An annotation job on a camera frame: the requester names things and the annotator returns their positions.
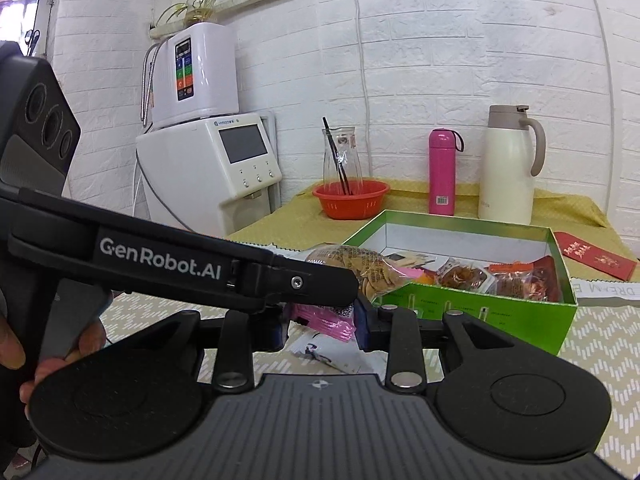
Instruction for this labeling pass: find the pink edged cookie bag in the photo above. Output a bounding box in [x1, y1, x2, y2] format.
[291, 245, 425, 342]

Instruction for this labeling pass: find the cracker pack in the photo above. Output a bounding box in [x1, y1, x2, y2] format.
[383, 249, 447, 271]

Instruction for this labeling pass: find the orange clear nut bag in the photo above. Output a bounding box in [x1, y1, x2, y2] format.
[488, 262, 548, 301]

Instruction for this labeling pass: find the white blue snack bag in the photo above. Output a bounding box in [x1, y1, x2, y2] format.
[290, 332, 387, 378]

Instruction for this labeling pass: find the dark brown snack bag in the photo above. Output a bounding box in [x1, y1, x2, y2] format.
[529, 256, 562, 302]

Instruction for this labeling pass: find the person's left hand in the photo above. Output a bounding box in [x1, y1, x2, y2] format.
[0, 309, 109, 403]

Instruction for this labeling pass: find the round pastry packet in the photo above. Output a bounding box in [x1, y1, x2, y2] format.
[436, 258, 495, 294]

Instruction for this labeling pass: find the green cardboard box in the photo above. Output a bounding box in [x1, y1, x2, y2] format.
[345, 210, 577, 354]

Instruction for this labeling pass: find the red plastic basket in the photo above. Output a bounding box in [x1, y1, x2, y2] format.
[312, 179, 390, 220]

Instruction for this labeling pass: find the white water dispenser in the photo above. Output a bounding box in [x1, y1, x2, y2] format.
[136, 113, 282, 237]

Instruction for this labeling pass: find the pink thermos bottle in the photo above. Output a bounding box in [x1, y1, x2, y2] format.
[428, 128, 465, 216]

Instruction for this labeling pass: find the clear glass carafe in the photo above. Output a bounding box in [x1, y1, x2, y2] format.
[323, 127, 363, 194]

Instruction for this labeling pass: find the red envelope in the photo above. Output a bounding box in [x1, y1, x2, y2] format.
[554, 231, 637, 282]

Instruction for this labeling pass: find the cream thermos jug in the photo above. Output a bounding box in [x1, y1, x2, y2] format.
[478, 105, 547, 224]

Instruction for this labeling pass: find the white water purifier unit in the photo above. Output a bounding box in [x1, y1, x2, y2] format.
[141, 22, 240, 129]

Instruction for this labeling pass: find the potted green plant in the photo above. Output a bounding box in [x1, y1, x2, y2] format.
[155, 0, 217, 28]

